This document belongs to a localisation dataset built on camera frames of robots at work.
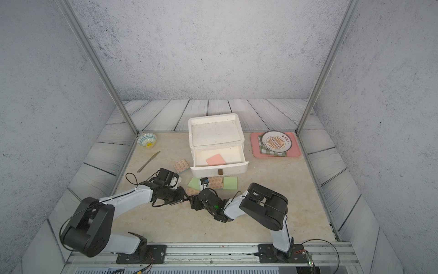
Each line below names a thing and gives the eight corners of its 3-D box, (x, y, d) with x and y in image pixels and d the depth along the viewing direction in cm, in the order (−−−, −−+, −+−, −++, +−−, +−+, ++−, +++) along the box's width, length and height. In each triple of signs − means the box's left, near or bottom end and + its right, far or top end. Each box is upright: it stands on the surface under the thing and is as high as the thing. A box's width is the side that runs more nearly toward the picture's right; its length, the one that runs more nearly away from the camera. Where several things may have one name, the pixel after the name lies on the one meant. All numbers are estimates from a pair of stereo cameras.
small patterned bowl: (137, 145, 116) (134, 141, 113) (146, 136, 122) (144, 131, 119) (151, 150, 114) (148, 145, 110) (159, 140, 120) (157, 135, 116)
